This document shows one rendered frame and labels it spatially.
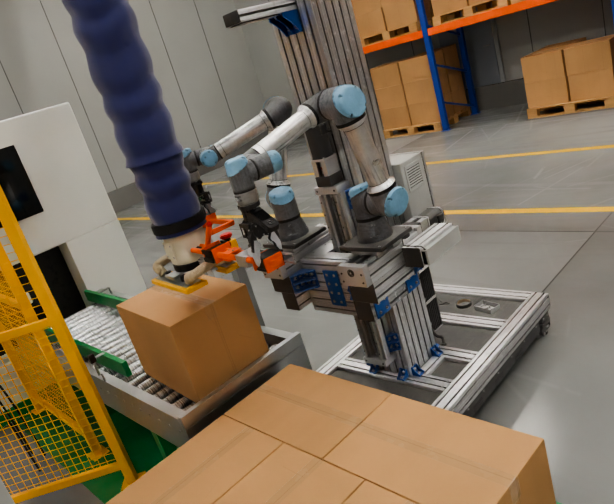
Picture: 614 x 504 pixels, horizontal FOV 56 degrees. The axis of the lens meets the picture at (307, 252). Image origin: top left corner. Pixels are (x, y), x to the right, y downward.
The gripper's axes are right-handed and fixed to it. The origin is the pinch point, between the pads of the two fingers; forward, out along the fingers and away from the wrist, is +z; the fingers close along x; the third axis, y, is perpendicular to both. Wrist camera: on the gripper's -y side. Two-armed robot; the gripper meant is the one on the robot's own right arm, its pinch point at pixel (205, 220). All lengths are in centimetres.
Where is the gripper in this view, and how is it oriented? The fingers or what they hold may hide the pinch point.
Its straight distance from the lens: 285.7
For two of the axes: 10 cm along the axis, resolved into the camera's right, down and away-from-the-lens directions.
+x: 7.4, -4.1, 5.4
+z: 2.7, 9.1, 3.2
